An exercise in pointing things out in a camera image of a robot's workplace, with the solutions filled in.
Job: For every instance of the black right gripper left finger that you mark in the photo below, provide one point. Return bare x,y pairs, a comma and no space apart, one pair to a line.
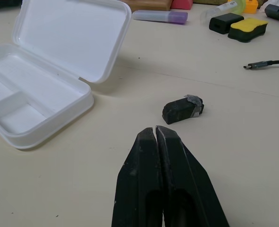
139,179

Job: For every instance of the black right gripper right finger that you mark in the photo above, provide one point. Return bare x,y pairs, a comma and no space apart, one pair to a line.
186,184

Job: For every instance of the white plastic pencil case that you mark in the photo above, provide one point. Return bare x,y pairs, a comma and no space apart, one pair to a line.
59,35

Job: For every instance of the purple highlighter with clear cap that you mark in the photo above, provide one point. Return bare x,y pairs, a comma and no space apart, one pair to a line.
158,16

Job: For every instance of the black rectangular block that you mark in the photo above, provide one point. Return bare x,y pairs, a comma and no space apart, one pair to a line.
224,22

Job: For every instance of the yellow and black sponge eraser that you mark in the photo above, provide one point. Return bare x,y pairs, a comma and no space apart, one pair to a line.
247,28

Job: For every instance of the metal cup on wooden tray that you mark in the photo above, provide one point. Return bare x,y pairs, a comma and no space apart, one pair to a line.
148,4

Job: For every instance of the clear tube with green cap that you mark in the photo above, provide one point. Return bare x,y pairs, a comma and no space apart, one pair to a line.
217,11

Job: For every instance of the pink block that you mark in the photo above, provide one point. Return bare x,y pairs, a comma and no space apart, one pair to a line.
180,4

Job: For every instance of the yellow toy brick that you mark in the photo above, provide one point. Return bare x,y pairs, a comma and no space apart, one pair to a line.
250,6

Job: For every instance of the dark grey USB hub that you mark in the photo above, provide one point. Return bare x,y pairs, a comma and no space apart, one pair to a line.
277,11

